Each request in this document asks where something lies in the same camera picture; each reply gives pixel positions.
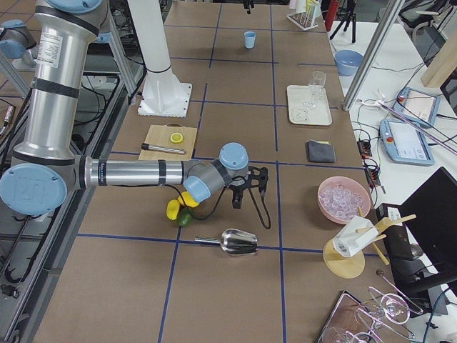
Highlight white bear tray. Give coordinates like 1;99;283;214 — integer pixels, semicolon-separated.
286;85;332;126

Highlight blue bowl with fork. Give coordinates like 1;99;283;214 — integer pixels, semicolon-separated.
334;50;363;76

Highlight pink bowl with ice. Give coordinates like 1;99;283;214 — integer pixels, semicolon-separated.
317;177;371;224

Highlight red cylinder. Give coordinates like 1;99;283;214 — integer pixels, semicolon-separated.
324;0;339;32

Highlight aluminium frame post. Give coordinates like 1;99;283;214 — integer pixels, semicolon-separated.
342;0;405;111

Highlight wooden cutting board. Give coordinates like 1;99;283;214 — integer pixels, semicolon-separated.
139;124;198;161

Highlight blue teach pendant tablet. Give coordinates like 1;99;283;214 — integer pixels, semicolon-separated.
393;87;440;128

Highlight black camera tripod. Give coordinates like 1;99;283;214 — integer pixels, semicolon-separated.
329;0;357;44

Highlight light blue plastic cup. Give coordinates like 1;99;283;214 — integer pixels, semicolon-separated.
243;31;256;49

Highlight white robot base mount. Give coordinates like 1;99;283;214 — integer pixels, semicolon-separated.
128;0;192;118

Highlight half lemon slice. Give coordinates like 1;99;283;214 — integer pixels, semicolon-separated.
169;132;184;144

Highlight white wire cup rack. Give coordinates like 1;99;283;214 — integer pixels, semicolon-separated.
286;0;321;31

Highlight upturned wine glass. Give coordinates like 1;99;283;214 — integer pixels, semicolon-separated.
368;286;424;325
355;307;415;342

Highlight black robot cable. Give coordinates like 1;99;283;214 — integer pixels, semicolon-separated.
167;184;272;229

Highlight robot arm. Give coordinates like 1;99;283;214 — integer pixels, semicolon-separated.
1;1;249;217

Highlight grey folded cloth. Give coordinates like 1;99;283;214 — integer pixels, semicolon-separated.
306;140;336;163

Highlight metal tray with glasses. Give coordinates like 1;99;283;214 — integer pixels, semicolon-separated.
315;290;371;342

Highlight whole yellow lemon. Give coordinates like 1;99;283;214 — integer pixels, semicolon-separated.
177;191;199;208

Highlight black monitor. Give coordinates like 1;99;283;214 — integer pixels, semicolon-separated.
385;167;456;296

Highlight white paper bag on stand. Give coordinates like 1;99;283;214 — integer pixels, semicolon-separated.
332;216;378;258

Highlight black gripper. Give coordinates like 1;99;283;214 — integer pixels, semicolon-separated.
229;172;251;209

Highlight wooden stand with round base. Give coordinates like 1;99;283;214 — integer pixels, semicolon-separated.
323;214;416;279

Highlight green avocado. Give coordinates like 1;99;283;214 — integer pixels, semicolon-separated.
176;208;194;227

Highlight clear wine glass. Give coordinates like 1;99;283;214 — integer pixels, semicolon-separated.
304;70;326;109

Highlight steel ice scoop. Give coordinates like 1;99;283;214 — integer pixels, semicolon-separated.
194;228;258;256

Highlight steel cylindrical handle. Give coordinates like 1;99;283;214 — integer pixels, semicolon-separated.
141;143;187;155

